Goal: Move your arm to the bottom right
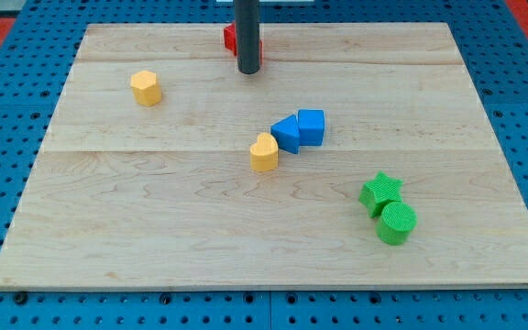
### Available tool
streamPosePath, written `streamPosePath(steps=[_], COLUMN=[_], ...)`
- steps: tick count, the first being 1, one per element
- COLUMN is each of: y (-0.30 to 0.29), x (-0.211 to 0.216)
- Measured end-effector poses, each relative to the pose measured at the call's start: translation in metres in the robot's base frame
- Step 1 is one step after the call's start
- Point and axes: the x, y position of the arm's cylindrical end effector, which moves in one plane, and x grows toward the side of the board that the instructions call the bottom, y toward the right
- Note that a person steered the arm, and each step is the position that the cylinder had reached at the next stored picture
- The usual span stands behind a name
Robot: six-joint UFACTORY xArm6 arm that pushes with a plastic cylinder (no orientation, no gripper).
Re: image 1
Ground yellow heart block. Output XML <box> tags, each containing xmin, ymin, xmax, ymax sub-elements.
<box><xmin>249</xmin><ymin>133</ymin><xmax>279</xmax><ymax>171</ymax></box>

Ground blue triangle block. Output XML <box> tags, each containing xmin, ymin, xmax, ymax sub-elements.
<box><xmin>270</xmin><ymin>115</ymin><xmax>300</xmax><ymax>154</ymax></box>

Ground blue cube block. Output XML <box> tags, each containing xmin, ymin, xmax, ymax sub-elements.
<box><xmin>297</xmin><ymin>109</ymin><xmax>325</xmax><ymax>146</ymax></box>

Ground wooden board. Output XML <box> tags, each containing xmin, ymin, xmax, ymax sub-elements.
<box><xmin>0</xmin><ymin>23</ymin><xmax>528</xmax><ymax>292</ymax></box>

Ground green star block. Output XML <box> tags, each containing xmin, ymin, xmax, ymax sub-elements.
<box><xmin>358</xmin><ymin>171</ymin><xmax>403</xmax><ymax>218</ymax></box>

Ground red block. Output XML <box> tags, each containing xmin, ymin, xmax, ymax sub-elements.
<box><xmin>223</xmin><ymin>21</ymin><xmax>263</xmax><ymax>73</ymax></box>

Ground yellow hexagon block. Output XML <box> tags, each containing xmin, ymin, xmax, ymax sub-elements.
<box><xmin>130</xmin><ymin>71</ymin><xmax>162</xmax><ymax>106</ymax></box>

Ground green cylinder block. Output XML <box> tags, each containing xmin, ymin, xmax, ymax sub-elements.
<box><xmin>376</xmin><ymin>202</ymin><xmax>417</xmax><ymax>246</ymax></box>

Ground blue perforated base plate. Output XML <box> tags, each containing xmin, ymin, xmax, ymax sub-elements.
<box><xmin>0</xmin><ymin>0</ymin><xmax>528</xmax><ymax>329</ymax></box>

